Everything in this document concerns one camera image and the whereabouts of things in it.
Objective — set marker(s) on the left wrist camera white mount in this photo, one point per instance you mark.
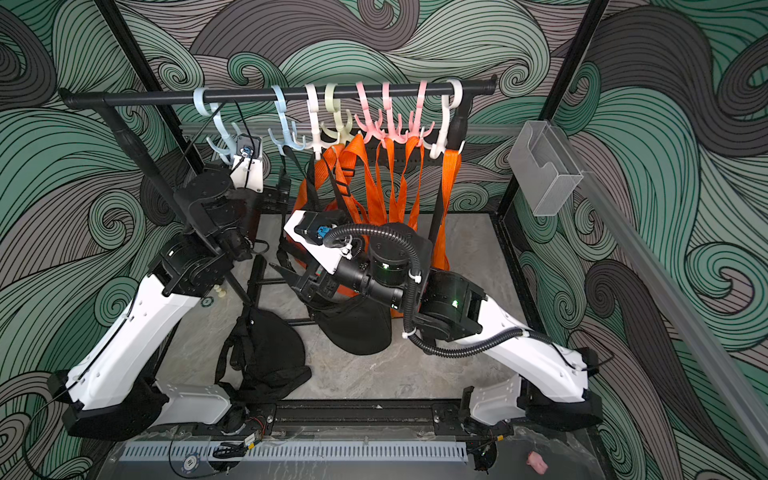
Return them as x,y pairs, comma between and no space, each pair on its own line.
247,169

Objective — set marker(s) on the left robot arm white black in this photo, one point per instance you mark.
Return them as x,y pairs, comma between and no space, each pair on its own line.
110,395

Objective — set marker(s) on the pink small object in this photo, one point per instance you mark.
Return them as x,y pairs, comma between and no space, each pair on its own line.
536,462

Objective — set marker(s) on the light blue hook inner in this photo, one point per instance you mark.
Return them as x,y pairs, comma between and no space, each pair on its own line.
288,129

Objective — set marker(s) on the white hook left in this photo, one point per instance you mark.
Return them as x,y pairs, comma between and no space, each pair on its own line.
317,144

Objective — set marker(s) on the orange fanny pack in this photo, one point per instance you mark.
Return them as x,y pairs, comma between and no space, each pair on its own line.
452,161

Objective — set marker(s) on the white hook right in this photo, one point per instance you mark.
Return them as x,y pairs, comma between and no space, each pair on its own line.
448,103

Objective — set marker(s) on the black backpack on floor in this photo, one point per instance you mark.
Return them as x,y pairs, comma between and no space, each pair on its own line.
262,360

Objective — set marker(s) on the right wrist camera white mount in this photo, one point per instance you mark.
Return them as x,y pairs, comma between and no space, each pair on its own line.
310,228

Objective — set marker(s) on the clear mesh wall bin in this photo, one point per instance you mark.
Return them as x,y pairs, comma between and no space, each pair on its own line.
546,167

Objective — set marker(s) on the light blue hook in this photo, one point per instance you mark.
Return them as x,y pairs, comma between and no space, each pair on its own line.
288,129
213,110

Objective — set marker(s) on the white hook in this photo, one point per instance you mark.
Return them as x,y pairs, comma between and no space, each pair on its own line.
448,103
317,144

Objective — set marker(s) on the white slotted cable duct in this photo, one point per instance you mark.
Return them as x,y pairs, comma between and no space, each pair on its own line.
303,451

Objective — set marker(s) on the pink hook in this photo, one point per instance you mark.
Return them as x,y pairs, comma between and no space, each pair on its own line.
370,128
393,130
415,128

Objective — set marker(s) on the light blue hook outer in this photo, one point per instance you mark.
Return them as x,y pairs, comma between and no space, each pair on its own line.
213,110

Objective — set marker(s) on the black sling bag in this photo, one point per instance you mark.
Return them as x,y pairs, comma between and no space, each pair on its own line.
357,325

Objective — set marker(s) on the pale green hook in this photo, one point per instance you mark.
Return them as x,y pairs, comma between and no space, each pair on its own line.
341,132

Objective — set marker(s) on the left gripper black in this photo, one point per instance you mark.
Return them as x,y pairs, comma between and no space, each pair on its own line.
264,201

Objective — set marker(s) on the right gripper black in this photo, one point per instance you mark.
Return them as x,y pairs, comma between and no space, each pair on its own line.
317,284

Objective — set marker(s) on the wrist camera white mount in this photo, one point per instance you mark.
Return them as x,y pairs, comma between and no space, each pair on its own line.
310,228
247,169

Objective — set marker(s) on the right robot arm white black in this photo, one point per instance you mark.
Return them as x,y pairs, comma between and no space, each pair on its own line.
353,277

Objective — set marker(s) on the black clothes rack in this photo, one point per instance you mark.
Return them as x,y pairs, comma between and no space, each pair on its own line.
106,104

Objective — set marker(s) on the red orange black backpack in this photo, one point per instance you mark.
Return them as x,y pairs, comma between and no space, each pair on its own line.
317,173

